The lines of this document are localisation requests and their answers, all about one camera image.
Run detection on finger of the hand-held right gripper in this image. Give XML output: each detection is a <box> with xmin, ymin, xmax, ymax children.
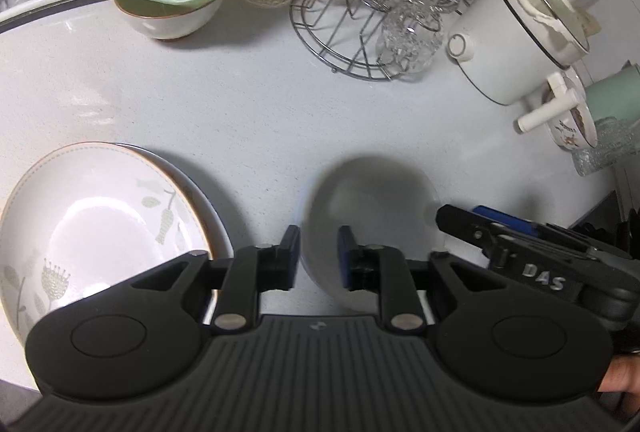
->
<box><xmin>435</xmin><ymin>203</ymin><xmax>507</xmax><ymax>269</ymax></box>
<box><xmin>472</xmin><ymin>205</ymin><xmax>583</xmax><ymax>255</ymax></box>

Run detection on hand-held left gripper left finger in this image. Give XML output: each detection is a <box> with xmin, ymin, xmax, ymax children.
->
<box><xmin>130</xmin><ymin>224</ymin><xmax>302</xmax><ymax>333</ymax></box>

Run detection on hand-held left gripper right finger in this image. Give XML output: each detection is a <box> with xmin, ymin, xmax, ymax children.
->
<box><xmin>337</xmin><ymin>224</ymin><xmax>506</xmax><ymax>333</ymax></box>

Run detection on small white plastic bowl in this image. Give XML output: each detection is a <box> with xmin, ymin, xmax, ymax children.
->
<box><xmin>297</xmin><ymin>154</ymin><xmax>448</xmax><ymax>313</ymax></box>

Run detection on white plate leaf print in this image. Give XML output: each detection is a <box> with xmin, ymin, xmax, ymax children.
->
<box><xmin>115</xmin><ymin>143</ymin><xmax>235</xmax><ymax>263</ymax></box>

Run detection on large floral plate orange rim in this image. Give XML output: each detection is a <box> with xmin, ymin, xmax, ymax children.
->
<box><xmin>0</xmin><ymin>142</ymin><xmax>213</xmax><ymax>348</ymax></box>

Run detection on person's right hand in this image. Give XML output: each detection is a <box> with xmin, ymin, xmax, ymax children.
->
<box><xmin>597</xmin><ymin>352</ymin><xmax>640</xmax><ymax>395</ymax></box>

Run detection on printed white mug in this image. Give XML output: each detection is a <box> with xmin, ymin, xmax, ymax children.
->
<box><xmin>517</xmin><ymin>72</ymin><xmax>598</xmax><ymax>150</ymax></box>

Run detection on textured glass tumbler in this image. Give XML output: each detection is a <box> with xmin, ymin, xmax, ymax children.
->
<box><xmin>572</xmin><ymin>116</ymin><xmax>636</xmax><ymax>178</ymax></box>

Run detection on white electric cooking pot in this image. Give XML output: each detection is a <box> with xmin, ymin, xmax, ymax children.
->
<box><xmin>446</xmin><ymin>0</ymin><xmax>593</xmax><ymax>108</ymax></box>

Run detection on crystal glass cup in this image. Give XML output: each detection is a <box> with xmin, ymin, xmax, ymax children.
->
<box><xmin>375</xmin><ymin>0</ymin><xmax>461</xmax><ymax>73</ymax></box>

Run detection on white ceramic bowl brown rim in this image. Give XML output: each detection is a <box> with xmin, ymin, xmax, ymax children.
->
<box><xmin>112</xmin><ymin>0</ymin><xmax>232</xmax><ymax>42</ymax></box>

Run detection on wire cup rack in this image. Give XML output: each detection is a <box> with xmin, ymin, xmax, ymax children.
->
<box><xmin>290</xmin><ymin>0</ymin><xmax>451</xmax><ymax>83</ymax></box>

